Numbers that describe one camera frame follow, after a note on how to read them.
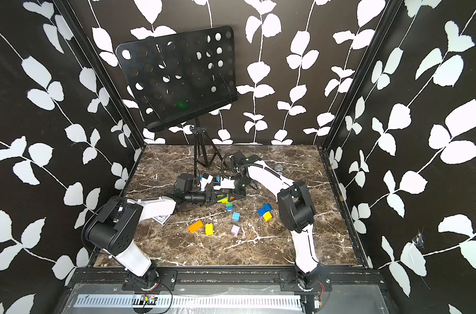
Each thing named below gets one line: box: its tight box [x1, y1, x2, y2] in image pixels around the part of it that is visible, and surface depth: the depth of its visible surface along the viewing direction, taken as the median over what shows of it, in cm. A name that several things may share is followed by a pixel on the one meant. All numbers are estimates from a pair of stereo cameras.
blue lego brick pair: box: [257, 203, 274, 218], surface depth 94 cm
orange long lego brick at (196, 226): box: [188, 219, 204, 234], surface depth 90 cm
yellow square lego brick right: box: [262, 211, 273, 223], surface depth 92 cm
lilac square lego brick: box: [230, 224, 240, 236], surface depth 88 cm
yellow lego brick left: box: [205, 223, 214, 236], surface depth 88 cm
